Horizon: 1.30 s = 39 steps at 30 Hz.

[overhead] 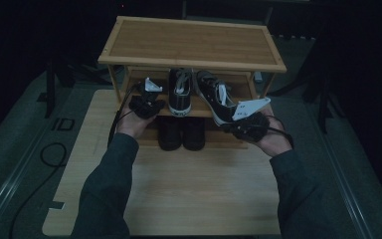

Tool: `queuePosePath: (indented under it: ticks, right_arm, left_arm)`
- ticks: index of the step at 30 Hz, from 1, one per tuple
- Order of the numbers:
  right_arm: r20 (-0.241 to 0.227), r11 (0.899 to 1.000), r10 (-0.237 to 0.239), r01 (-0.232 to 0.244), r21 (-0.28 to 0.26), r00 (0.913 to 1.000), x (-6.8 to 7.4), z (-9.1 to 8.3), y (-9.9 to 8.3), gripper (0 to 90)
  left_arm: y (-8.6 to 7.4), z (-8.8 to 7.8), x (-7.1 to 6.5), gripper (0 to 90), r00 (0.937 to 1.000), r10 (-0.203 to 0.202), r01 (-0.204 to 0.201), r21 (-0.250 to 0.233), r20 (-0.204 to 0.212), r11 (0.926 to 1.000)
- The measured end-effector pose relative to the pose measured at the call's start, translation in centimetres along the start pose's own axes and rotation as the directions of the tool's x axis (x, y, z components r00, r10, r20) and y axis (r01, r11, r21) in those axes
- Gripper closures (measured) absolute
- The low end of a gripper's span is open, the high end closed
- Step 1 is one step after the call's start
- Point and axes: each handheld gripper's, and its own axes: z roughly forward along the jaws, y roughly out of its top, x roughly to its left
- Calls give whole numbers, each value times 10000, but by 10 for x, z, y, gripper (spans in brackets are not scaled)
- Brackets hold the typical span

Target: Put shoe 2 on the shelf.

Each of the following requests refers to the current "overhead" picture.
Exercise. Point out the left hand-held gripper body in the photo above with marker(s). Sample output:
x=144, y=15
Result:
x=142, y=104

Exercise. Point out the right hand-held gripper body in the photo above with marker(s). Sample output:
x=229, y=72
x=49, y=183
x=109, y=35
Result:
x=250, y=127

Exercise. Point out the black and white sneaker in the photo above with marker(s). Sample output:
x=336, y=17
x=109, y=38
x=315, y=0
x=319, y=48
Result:
x=212, y=96
x=179, y=96

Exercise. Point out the black shoe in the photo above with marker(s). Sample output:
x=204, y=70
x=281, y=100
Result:
x=194, y=134
x=169, y=134

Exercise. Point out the wooden shoe rack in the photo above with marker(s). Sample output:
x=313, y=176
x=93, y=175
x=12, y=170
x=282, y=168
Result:
x=192, y=43

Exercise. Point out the person's left hand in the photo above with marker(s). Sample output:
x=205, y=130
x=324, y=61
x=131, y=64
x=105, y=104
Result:
x=131, y=124

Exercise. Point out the person's right hand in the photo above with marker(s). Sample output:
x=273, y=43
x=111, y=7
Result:
x=273, y=141

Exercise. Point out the small white object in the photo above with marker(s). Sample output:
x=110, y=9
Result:
x=258, y=77

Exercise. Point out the black metal stand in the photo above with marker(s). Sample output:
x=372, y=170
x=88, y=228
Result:
x=49, y=89
x=324, y=106

